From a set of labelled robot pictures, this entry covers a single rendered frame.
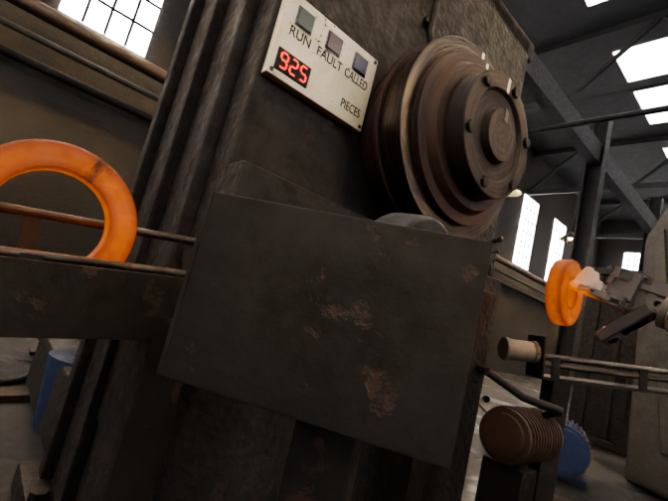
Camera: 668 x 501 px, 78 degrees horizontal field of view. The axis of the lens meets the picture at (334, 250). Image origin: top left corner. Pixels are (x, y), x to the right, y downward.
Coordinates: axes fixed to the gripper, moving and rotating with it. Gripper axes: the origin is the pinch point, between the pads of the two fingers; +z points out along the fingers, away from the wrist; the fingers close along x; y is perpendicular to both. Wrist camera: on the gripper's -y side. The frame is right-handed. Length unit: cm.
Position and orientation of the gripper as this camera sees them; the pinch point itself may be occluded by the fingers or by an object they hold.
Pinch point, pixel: (567, 284)
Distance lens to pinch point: 112.1
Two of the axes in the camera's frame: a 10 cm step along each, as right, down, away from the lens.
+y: 4.2, -9.0, -0.6
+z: -5.5, -3.1, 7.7
